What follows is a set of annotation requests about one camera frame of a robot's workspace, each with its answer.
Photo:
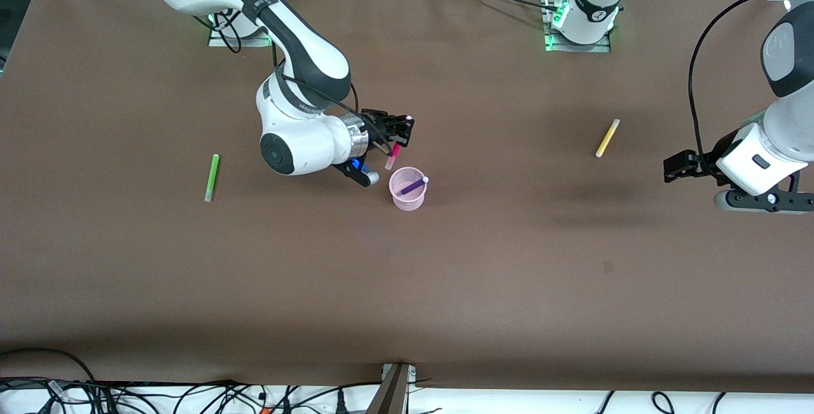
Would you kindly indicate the brown paper table cover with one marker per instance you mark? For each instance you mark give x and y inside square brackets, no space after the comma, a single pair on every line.
[407,306]

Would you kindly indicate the purple marker pen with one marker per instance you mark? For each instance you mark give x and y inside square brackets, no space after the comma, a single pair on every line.
[413,186]

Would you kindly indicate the yellow highlighter pen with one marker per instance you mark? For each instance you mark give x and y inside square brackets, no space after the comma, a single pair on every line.
[607,138]

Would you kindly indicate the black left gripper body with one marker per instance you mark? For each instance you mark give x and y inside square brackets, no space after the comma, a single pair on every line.
[701,163]

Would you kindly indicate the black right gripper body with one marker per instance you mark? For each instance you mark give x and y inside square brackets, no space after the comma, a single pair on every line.
[378,126]

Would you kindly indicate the green highlighter pen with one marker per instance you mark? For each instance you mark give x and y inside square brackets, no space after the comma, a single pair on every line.
[212,177]

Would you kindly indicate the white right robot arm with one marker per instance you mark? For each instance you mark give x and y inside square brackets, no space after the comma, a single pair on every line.
[305,147]

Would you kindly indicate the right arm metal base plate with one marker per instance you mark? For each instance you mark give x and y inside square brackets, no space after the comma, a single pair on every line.
[219,42]

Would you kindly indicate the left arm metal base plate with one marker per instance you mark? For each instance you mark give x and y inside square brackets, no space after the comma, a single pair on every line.
[598,48]

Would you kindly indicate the pink cup pen holder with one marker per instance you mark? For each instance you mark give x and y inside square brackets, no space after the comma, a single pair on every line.
[407,201]

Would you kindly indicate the metal table edge bracket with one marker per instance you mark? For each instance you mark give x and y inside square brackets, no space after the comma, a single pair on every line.
[391,392]

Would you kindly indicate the pink highlighter pen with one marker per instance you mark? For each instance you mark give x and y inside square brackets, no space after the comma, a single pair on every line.
[391,159]

